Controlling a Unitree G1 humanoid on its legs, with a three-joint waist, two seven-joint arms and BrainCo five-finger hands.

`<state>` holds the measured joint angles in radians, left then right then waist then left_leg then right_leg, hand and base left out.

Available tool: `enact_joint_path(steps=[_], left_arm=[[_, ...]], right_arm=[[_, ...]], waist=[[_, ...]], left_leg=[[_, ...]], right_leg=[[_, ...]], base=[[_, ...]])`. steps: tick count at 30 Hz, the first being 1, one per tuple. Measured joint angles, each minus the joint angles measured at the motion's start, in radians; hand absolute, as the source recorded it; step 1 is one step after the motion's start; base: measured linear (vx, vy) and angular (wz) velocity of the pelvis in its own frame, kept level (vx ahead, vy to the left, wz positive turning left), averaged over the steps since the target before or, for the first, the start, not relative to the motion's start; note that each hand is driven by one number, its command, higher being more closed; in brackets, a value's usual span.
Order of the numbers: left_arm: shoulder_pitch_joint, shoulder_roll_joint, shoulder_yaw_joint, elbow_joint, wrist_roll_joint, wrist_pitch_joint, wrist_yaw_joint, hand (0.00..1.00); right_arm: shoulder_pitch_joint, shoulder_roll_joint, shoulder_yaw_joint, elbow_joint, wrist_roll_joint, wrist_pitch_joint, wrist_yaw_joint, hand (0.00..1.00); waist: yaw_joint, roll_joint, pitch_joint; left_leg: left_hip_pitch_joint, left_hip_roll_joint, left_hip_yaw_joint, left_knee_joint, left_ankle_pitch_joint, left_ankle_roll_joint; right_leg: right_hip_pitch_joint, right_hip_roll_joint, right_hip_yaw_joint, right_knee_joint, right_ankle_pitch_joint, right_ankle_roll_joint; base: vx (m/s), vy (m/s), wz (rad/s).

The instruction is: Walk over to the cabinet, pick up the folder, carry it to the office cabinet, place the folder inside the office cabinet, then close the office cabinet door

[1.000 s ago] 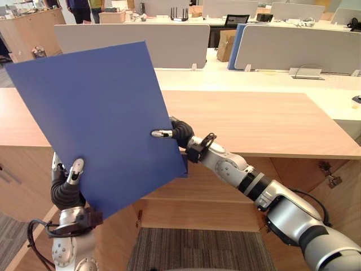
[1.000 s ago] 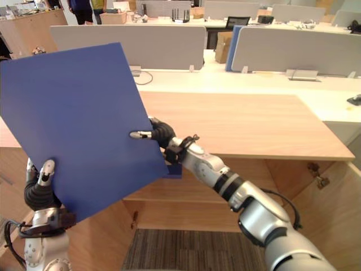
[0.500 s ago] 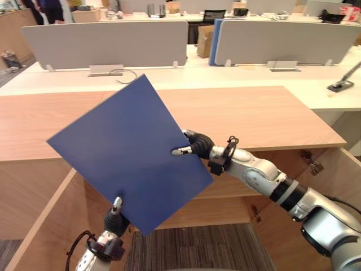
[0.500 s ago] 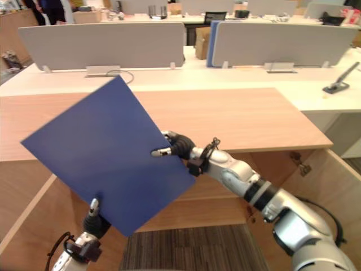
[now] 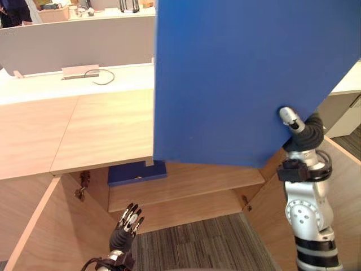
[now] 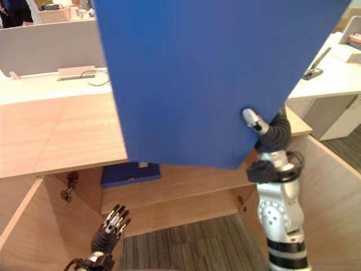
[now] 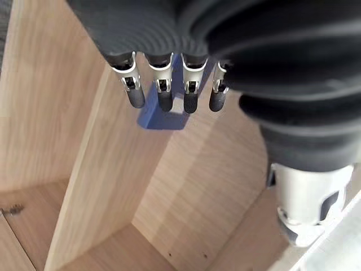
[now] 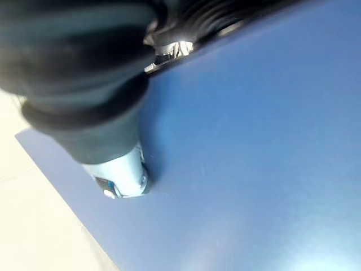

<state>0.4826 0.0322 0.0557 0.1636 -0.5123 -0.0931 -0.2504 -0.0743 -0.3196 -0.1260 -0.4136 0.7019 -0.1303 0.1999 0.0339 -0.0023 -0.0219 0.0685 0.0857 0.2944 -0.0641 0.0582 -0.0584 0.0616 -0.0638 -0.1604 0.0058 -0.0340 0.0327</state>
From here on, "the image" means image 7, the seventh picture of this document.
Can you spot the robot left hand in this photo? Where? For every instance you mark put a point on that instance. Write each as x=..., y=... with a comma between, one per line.
x=253, y=42

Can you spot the light wood storage cabinet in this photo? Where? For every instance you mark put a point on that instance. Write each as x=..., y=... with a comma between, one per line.
x=197, y=183

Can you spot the light grey panel edge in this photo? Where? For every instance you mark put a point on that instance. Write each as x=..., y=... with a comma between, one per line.
x=338, y=242

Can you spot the blue folder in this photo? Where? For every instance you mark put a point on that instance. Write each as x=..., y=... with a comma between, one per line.
x=158, y=121

